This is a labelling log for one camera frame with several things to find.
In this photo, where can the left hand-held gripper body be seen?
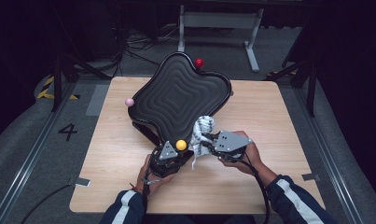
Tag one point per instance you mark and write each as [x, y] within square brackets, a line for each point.
[168, 165]

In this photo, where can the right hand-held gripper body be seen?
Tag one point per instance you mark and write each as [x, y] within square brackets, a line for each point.
[230, 143]

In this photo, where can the white dotted cloth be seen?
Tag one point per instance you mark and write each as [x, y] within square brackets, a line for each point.
[202, 130]

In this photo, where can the black wavy tray stand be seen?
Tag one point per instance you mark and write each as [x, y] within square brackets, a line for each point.
[179, 96]

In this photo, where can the person's right hand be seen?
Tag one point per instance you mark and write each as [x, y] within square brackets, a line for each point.
[252, 161]

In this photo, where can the grey tape piece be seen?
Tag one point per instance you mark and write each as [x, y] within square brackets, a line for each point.
[310, 177]
[80, 182]

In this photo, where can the black tripod stand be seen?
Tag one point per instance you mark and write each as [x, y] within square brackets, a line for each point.
[57, 84]
[311, 93]

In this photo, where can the aluminium floor rail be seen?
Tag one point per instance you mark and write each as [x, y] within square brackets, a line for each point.
[30, 158]
[331, 161]

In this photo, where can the grey metal stand frame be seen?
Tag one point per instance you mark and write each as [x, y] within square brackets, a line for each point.
[220, 20]

